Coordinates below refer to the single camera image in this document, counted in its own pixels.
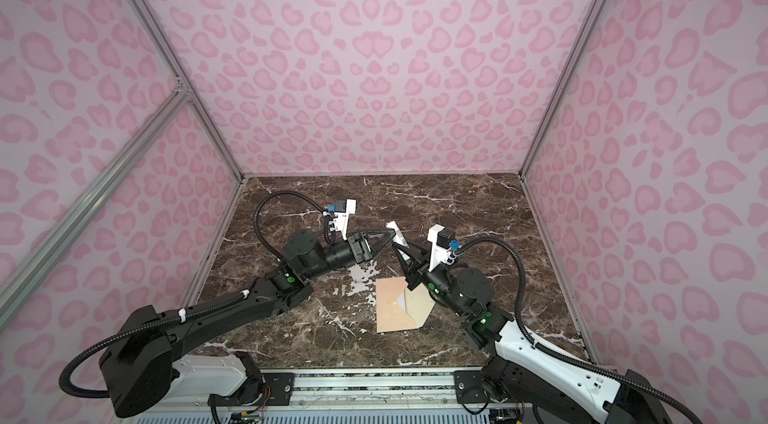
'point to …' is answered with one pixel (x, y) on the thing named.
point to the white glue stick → (398, 237)
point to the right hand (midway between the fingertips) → (396, 244)
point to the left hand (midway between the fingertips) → (394, 232)
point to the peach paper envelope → (398, 307)
